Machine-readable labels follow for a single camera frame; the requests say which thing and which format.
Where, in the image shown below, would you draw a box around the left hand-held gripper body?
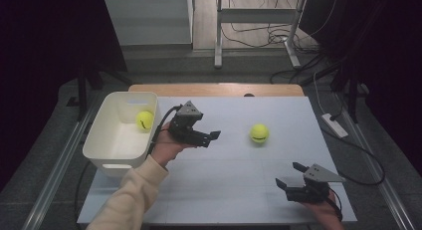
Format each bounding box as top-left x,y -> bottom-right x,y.
167,100 -> 213,149

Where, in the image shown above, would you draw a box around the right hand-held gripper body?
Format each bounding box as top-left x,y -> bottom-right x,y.
285,162 -> 347,205

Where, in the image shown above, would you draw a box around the yellow tennis ball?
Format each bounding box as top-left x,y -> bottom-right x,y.
249,122 -> 271,145
134,110 -> 155,131

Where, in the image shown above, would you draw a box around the white plastic bin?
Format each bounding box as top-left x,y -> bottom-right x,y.
82,91 -> 164,178

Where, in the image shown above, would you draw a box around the person's right hand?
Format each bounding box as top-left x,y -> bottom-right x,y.
299,191 -> 343,224

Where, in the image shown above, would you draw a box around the person's left hand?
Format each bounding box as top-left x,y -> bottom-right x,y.
150,121 -> 197,168

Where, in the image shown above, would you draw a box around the white table cover sheet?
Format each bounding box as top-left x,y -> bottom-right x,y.
77,96 -> 358,226

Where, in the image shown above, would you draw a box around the wooden table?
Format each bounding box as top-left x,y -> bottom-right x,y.
127,83 -> 306,98

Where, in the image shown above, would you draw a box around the white power strip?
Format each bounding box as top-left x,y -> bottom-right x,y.
320,113 -> 349,139

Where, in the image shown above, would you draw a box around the dark metal stand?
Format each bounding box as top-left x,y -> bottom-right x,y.
329,54 -> 370,124
65,54 -> 134,122

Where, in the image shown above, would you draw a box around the white cabinet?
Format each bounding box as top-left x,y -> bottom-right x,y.
103,0 -> 195,47

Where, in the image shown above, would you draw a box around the left hand-held gripper black cable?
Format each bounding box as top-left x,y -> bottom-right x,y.
145,104 -> 184,158

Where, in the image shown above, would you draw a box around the hand-held gripper black cable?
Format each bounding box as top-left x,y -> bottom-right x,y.
145,104 -> 184,158
328,187 -> 344,222

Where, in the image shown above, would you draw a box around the right hand-held gripper black cable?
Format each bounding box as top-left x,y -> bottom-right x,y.
328,187 -> 344,222

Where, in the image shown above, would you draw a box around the thin white cable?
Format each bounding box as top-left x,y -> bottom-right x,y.
312,72 -> 328,115

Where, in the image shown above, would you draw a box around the black power strip cable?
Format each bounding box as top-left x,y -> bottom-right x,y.
319,126 -> 386,187

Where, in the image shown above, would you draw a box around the grey metal floor rail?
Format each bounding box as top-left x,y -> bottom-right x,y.
21,90 -> 103,230
333,90 -> 416,230

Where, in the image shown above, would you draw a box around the thick black floor cables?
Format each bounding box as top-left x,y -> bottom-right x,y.
269,53 -> 343,87

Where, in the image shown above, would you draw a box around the tangle of thin floor cables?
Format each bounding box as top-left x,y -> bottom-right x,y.
220,0 -> 337,56

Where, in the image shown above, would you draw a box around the white metal desk frame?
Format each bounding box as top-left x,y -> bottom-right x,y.
213,0 -> 309,71

